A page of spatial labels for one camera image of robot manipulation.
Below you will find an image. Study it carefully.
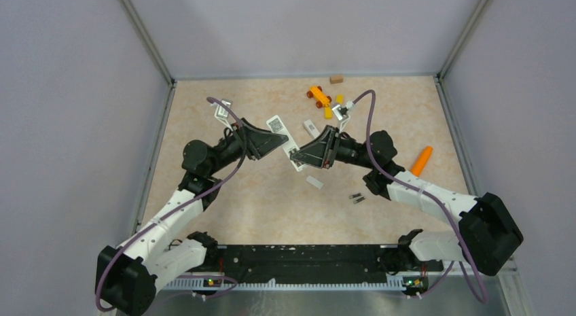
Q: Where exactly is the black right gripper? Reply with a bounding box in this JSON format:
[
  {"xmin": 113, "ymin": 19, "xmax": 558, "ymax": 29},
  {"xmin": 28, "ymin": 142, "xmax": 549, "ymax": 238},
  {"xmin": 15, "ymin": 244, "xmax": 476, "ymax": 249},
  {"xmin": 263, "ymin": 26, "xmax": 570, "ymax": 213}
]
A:
[{"xmin": 291, "ymin": 125, "xmax": 376, "ymax": 170}]

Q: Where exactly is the orange toy carrot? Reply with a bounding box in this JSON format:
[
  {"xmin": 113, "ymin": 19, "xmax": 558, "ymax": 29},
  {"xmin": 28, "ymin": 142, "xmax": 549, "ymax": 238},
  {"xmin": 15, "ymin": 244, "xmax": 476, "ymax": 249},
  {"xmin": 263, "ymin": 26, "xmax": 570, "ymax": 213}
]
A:
[{"xmin": 410, "ymin": 146, "xmax": 433, "ymax": 177}]

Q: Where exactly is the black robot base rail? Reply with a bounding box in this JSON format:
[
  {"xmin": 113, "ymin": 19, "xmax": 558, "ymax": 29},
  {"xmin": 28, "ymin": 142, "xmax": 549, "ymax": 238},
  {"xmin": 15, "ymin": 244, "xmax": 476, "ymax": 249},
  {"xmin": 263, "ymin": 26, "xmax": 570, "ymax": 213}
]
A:
[{"xmin": 191, "ymin": 245, "xmax": 444, "ymax": 287}]

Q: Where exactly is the white remote with buttons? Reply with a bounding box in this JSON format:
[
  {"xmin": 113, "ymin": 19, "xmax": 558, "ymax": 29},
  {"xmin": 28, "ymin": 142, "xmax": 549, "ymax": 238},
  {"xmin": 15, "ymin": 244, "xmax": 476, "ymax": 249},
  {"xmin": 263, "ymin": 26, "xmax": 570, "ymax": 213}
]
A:
[{"xmin": 303, "ymin": 120, "xmax": 320, "ymax": 139}]

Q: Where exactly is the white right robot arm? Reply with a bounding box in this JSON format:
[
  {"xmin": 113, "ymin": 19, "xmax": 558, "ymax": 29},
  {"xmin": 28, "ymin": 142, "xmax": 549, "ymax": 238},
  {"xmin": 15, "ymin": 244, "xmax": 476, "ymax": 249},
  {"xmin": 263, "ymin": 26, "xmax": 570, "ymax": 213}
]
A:
[{"xmin": 289, "ymin": 126, "xmax": 524, "ymax": 276}]

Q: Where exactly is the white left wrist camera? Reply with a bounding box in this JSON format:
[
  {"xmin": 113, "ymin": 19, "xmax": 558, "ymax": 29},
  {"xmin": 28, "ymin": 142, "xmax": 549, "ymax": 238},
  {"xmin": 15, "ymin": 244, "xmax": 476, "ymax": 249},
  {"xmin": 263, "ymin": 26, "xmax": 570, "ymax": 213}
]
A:
[{"xmin": 211, "ymin": 103, "xmax": 233, "ymax": 130}]

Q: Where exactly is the white remote control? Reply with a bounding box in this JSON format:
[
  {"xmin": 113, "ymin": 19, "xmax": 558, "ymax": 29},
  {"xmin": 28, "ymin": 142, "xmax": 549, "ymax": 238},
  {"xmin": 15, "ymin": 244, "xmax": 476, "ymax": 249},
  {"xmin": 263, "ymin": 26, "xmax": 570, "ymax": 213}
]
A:
[{"xmin": 266, "ymin": 115, "xmax": 309, "ymax": 173}]

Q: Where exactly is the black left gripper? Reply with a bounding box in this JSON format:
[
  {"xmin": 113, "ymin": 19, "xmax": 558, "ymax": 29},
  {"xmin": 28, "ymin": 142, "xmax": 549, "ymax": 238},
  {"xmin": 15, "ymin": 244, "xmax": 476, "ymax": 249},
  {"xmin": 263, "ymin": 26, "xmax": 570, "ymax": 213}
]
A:
[{"xmin": 207, "ymin": 118, "xmax": 289, "ymax": 175}]

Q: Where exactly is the yellow flat brick lower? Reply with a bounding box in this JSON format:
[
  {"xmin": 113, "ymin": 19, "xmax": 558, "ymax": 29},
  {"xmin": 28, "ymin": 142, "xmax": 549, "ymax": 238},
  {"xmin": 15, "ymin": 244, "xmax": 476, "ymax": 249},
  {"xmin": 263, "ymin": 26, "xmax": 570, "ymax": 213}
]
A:
[{"xmin": 324, "ymin": 106, "xmax": 333, "ymax": 120}]

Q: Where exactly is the yellow toy brick car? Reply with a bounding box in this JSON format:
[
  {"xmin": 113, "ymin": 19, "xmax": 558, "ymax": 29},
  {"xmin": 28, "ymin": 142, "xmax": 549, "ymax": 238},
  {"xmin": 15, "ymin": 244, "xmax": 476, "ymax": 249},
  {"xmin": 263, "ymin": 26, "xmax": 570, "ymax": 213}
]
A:
[{"xmin": 306, "ymin": 86, "xmax": 332, "ymax": 109}]

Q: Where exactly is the small white battery door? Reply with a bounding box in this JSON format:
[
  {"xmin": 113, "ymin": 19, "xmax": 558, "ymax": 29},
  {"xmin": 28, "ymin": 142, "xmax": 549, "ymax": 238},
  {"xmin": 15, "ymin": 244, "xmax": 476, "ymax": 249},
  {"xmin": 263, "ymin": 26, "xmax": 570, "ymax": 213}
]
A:
[{"xmin": 306, "ymin": 175, "xmax": 324, "ymax": 190}]

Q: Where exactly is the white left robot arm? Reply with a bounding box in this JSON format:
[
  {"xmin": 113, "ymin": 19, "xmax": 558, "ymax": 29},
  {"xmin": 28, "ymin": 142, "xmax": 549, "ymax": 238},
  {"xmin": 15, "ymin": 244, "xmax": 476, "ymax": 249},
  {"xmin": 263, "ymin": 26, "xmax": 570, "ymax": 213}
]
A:
[{"xmin": 95, "ymin": 119, "xmax": 291, "ymax": 315}]

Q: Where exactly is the small wooden block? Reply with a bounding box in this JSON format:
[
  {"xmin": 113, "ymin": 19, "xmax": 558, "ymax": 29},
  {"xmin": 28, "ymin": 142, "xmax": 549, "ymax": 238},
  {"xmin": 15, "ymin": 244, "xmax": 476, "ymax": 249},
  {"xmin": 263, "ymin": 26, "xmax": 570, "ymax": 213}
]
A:
[{"xmin": 329, "ymin": 75, "xmax": 344, "ymax": 84}]

